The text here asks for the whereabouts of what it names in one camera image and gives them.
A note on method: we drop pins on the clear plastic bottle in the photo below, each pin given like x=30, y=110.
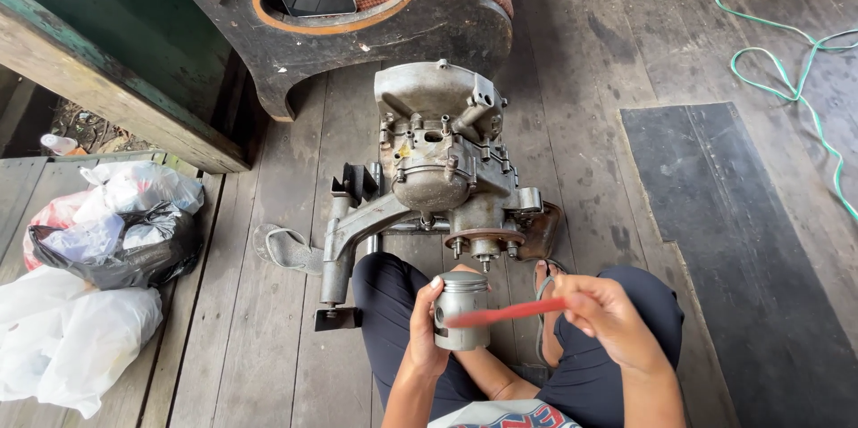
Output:
x=59, y=144

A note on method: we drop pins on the person's right hand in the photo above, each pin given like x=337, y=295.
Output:
x=613, y=327

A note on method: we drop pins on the black rubber mat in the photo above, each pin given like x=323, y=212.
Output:
x=744, y=247

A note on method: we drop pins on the grey flip-flop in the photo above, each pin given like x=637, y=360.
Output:
x=539, y=311
x=288, y=250

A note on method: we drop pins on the grey metal piston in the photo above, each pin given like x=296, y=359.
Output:
x=462, y=314

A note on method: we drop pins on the person's dark trousers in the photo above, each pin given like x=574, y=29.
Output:
x=389, y=321

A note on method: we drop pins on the person's left hand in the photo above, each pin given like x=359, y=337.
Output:
x=423, y=341

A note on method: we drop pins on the person's right fingers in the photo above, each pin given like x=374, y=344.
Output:
x=582, y=300

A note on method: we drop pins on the red toothbrush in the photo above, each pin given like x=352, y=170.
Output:
x=509, y=313

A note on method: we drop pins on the large white plastic bag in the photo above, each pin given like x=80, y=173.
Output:
x=67, y=341

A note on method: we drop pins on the green wooden bench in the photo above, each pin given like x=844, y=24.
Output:
x=114, y=39

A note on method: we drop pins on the clear plastic bag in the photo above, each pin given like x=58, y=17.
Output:
x=144, y=183

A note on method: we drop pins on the red plastic bag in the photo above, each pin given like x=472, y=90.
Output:
x=53, y=213

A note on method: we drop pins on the black plastic bag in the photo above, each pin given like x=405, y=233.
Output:
x=127, y=254

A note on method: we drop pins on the grey scooter engine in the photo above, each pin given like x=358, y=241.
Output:
x=436, y=160

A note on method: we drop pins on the person's printed white shirt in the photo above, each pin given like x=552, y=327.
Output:
x=503, y=416

